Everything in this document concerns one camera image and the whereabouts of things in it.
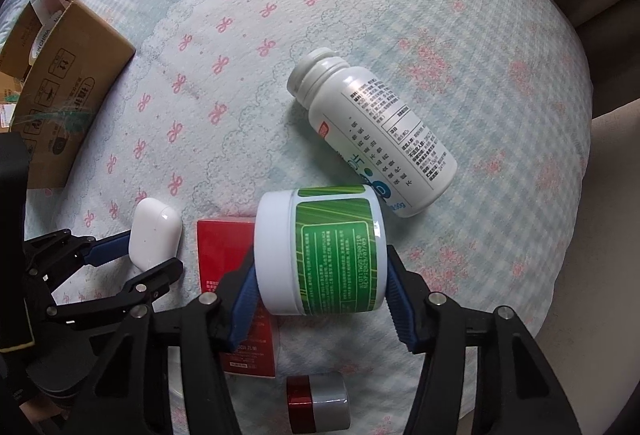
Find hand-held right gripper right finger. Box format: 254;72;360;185
384;245;577;435

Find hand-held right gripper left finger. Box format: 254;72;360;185
75;256;282;435

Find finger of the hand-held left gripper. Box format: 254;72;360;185
46;257;185;327
22;229;135;288

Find white earbuds case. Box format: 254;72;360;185
128;198;182;273

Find white jar with green label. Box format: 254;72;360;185
253;185;389;317

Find red flat box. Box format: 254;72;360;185
196;217;279;381

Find small red and silver jar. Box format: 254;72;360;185
286;374;350;435

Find brown cardboard box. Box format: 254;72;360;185
0;0;137;190

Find white pill bottle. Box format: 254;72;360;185
286;48;458;219

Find bow-print checked bedsheet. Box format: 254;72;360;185
0;0;597;435

